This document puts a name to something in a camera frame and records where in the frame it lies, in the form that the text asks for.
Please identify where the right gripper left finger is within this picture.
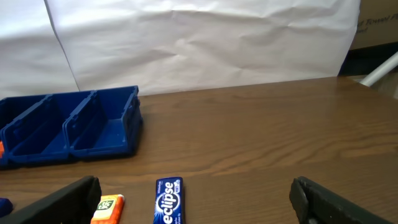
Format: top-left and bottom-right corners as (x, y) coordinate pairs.
(0, 175), (103, 224)

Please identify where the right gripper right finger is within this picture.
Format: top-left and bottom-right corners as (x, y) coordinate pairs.
(289, 175), (396, 224)

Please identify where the blue candy pack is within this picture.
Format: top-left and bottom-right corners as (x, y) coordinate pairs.
(152, 176), (187, 224)
(0, 197), (14, 218)

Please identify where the blue tray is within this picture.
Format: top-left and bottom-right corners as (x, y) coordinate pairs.
(0, 85), (144, 170)

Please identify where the white pipe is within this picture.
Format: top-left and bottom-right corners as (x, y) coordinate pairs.
(359, 51), (398, 88)

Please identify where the cardboard box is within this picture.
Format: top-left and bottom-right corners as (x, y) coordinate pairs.
(350, 0), (398, 50)

